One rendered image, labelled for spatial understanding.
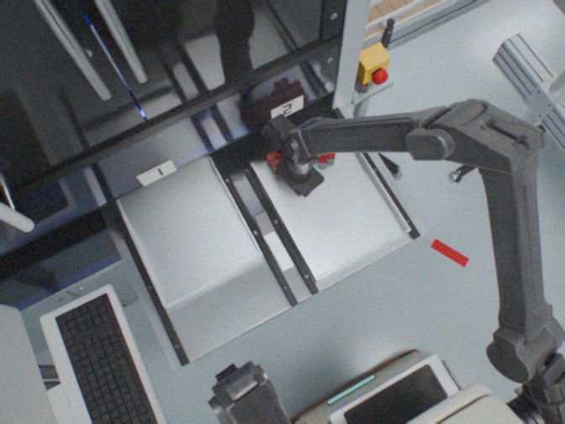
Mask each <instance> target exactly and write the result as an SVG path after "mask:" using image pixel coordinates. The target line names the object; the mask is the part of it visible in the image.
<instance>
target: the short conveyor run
mask: <svg viewBox="0 0 565 424"><path fill-rule="evenodd" d="M491 1H493V0H372V2H371V7H370V11H369V15H368V20H367V27H366V32H365V36H364V40H363V42H365V41H367V40H370V39H371V38H373V37H375V36H376V37H377V38H378V39H379V41H380V42H379V43H381V44H382V45H383V47H384V49H385V50H386V51H387V52H388V51H391V50H393V49H395V48H397V47H399V46H401V45H403V44H405V43H407V42H409V41H411V40H413V39H415V38H417V37H419V36H421V35H423V34H425V33H427V32H429V31H431V30H433V29H436V28H438V27H440V26H442V25H443V24H446V23H448V22H450V21H452V20H453V19H456V18H458V17H460V16H462V15H463V14H465V13H468V12H470V11H472V10H474V9H475V8H478V7H480V6H483V5H484V4H486V3H489V2H491Z"/></svg>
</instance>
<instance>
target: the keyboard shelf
mask: <svg viewBox="0 0 565 424"><path fill-rule="evenodd" d="M105 293H107V294H108V297H109V299H110V301H111V304H112V306H113V308H114V312H115V315H116V316H117V319H118V321H119V324H120V327H121V330H122V332H123V334H124V338H125V340H126V342H127V345H128V347H129V350H130V353H131V355H132V358H133V359H134V362H135V366H136V368H137V370H138V373H139V375H140V378H141V381H142V384H143V385H144V388H145V392H146V394H147V396H148V398H149V401H150V404H151V407H152V409H153V411H154V413H155V416H156V419H157V422H158V424H168V422H167V419H166V416H165V414H164V411H163V409H162V407H161V403H160V401H159V399H158V396H157V394H156V391H155V388H154V386H153V384H152V382H151V379H150V375H149V374H148V371H147V369H146V366H145V363H144V360H143V358H142V356H141V354H140V350H139V348H138V346H137V343H136V341H135V338H134V335H133V333H132V331H131V329H130V326H129V322H128V321H127V318H126V316H125V313H124V310H123V307H122V305H121V303H120V301H119V297H118V295H117V293H116V290H115V288H114V286H113V285H112V284H106V285H104V286H103V287H101V288H99V289H96V290H94V291H92V292H91V293H88V294H85V295H83V296H82V297H80V298H78V299H75V300H73V301H72V302H70V303H67V304H65V305H63V306H61V307H59V308H57V309H55V310H53V311H51V312H49V313H46V314H44V315H42V316H41V317H40V324H41V326H42V329H43V332H44V334H45V339H46V341H47V343H48V346H49V349H50V353H51V356H52V358H53V361H54V364H55V368H56V370H57V373H58V375H59V378H60V381H61V384H59V385H57V386H56V387H54V388H52V389H50V390H47V391H46V392H47V395H48V397H49V400H50V404H51V407H52V410H53V412H54V415H55V419H56V422H57V424H92V422H91V419H90V416H89V415H88V412H87V408H86V405H85V402H84V400H83V398H82V393H81V391H80V388H79V386H78V383H77V379H76V376H75V374H74V372H73V369H72V366H71V362H70V359H69V358H68V355H67V352H66V348H65V345H64V343H63V341H62V338H61V334H60V331H59V329H58V326H57V324H56V321H55V318H56V317H57V316H58V315H61V314H63V313H65V312H67V311H68V310H71V309H74V308H76V307H77V306H79V305H82V304H84V303H86V302H88V301H89V300H91V299H94V298H96V297H98V296H100V295H102V294H105Z"/></svg>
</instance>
